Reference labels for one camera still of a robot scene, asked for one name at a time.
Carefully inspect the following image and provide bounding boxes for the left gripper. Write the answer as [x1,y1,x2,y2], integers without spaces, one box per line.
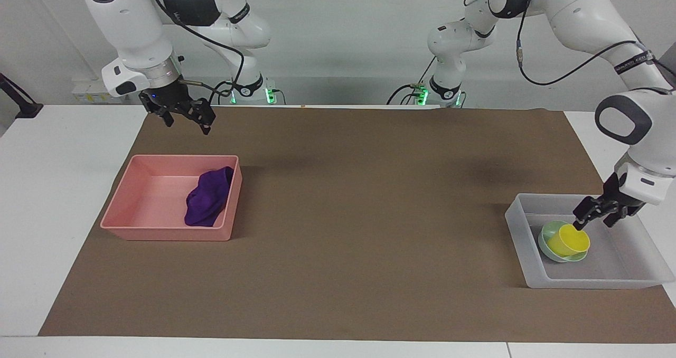
[573,172,645,232]

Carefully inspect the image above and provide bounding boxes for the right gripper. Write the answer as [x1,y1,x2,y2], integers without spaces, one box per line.
[139,77,217,135]

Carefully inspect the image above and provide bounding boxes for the translucent white plastic box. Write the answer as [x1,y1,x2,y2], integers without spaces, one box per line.
[505,193,675,289]

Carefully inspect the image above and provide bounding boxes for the pink plastic box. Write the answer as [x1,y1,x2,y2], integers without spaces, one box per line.
[100,155,243,241]

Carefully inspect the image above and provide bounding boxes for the yellow plastic cup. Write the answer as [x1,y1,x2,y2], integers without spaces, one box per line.
[547,224,590,257]

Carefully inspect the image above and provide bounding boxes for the light green bowl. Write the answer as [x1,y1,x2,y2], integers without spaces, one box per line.
[538,221,588,263]

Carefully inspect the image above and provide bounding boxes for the purple cloth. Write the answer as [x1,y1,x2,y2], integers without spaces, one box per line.
[184,166,234,228]

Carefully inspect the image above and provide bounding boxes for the white power strip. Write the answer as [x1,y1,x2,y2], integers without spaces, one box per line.
[73,80,130,105]

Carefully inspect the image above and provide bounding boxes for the black stand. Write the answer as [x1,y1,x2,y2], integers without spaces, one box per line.
[0,73,44,119]

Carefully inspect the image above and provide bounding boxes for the black cable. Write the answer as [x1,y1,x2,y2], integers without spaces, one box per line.
[152,0,245,105]
[464,0,655,87]
[386,56,439,106]

